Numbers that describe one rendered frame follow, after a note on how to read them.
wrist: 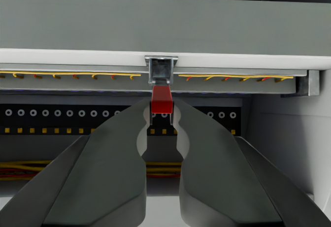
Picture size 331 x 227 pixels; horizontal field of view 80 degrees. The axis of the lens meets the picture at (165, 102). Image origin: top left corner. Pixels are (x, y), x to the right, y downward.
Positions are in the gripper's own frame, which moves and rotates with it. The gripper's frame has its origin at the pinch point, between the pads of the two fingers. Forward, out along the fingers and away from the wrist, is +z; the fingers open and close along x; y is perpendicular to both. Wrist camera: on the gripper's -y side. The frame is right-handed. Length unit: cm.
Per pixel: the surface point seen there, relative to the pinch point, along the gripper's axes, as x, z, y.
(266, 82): 12.3, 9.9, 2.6
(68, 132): -15.4, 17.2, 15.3
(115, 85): -5.1, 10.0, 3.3
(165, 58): 0.3, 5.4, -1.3
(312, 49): 12.2, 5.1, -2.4
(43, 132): -19.6, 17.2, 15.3
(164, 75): 0.4, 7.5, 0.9
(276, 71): 12.4, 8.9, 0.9
